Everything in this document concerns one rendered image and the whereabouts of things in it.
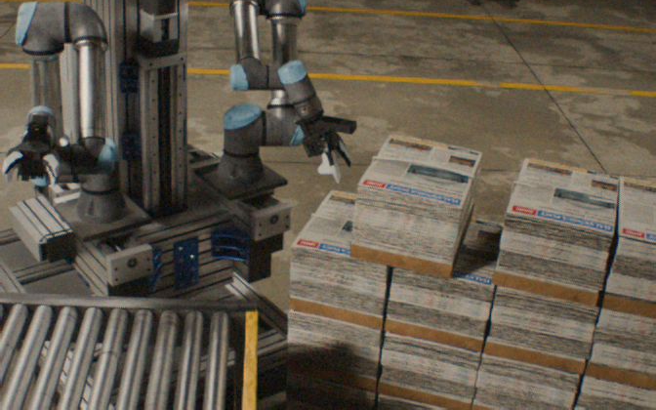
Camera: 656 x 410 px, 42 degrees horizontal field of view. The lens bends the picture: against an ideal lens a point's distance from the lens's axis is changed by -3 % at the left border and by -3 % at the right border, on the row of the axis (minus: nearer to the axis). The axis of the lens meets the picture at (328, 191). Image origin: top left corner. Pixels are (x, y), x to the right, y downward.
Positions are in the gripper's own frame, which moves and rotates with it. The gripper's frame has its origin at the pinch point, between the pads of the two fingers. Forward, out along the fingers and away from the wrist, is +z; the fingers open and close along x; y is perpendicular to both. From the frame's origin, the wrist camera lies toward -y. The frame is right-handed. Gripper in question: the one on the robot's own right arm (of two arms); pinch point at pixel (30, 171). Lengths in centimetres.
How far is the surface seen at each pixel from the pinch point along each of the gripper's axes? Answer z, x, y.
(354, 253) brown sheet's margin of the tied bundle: -20, -86, 27
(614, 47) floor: -455, -434, 68
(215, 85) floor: -371, -95, 113
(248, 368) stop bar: 22, -52, 35
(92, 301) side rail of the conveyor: -11.7, -16.7, 41.7
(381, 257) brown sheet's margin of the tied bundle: -16, -93, 25
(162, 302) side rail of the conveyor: -10, -35, 39
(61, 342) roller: 5.0, -9.4, 42.8
